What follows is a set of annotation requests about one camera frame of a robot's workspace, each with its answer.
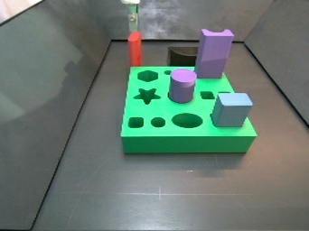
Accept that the green shape sorter board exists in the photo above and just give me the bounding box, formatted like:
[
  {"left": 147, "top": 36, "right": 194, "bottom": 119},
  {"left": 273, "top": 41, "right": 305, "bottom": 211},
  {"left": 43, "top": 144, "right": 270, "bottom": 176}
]
[{"left": 121, "top": 67, "right": 257, "bottom": 153}]

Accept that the tall purple arch block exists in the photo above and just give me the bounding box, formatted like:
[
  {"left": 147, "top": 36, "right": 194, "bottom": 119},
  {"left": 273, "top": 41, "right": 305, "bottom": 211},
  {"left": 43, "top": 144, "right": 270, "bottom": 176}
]
[{"left": 194, "top": 29, "right": 234, "bottom": 79}]

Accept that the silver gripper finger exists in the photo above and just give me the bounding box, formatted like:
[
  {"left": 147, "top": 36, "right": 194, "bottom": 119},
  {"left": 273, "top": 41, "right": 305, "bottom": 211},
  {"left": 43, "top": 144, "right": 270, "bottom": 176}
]
[{"left": 121, "top": 0, "right": 141, "bottom": 32}]

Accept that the black curved stand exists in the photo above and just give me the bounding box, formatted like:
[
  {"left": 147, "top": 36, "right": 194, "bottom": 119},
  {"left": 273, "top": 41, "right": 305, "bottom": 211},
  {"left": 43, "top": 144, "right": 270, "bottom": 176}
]
[{"left": 167, "top": 47, "right": 198, "bottom": 67}]

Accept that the blue square block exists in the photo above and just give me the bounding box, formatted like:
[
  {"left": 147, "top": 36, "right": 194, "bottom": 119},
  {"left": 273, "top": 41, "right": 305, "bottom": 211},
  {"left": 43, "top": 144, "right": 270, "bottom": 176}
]
[{"left": 211, "top": 93, "right": 253, "bottom": 127}]

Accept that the red square-circle block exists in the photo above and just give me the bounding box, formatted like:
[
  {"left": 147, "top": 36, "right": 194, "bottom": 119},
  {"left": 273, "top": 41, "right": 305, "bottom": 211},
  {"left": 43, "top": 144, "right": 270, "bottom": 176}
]
[{"left": 129, "top": 32, "right": 142, "bottom": 67}]

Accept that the purple cylinder block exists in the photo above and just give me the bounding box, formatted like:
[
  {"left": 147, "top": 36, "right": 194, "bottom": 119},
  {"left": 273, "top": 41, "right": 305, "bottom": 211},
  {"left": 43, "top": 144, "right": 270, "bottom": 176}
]
[{"left": 167, "top": 69, "right": 197, "bottom": 104}]

